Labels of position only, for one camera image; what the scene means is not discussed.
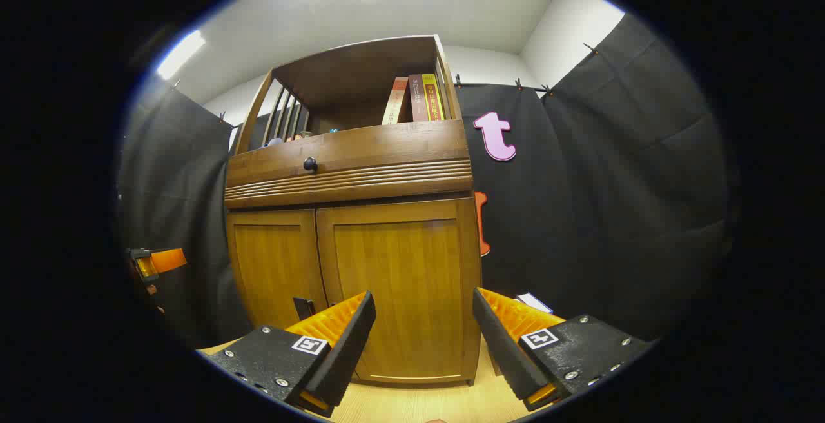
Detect black backdrop cloth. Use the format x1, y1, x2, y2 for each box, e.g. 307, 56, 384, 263
116, 14, 732, 349

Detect blue and white box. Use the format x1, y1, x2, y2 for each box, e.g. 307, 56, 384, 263
516, 292, 554, 315

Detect wooden double-door shoe cabinet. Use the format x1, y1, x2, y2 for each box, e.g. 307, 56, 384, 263
222, 35, 483, 388

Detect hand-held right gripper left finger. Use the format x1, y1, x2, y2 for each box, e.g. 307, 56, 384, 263
202, 290, 377, 418

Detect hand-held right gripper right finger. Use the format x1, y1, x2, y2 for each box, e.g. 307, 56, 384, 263
472, 287, 652, 413

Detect yellow book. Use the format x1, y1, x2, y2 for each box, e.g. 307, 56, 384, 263
422, 73, 446, 121

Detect tan book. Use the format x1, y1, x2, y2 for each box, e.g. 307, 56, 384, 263
382, 77, 411, 126

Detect wooden cabinet door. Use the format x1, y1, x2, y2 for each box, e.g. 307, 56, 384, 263
226, 208, 327, 331
316, 197, 482, 386

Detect wooden cabinet drawer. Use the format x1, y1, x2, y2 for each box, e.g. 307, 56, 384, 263
224, 119, 475, 210

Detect brown book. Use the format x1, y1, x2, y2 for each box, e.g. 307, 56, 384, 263
409, 74, 430, 123

